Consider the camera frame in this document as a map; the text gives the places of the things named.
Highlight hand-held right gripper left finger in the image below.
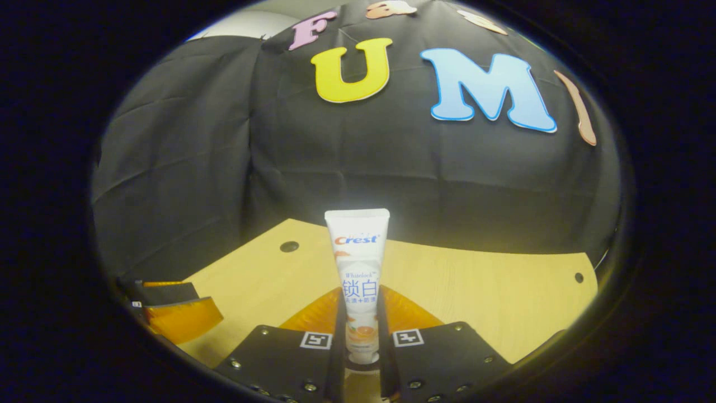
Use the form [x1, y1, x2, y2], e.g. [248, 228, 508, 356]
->
[215, 288, 347, 403]

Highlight white toothpaste tube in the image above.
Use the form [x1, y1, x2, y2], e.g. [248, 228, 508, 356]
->
[324, 209, 390, 365]

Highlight light wooden desktop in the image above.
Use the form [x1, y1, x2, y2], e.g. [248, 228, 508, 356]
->
[179, 218, 599, 403]

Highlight black backdrop cloth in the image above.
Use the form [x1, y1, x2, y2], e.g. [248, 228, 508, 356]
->
[92, 0, 621, 280]

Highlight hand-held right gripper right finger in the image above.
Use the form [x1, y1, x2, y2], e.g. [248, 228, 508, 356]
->
[376, 285, 512, 403]

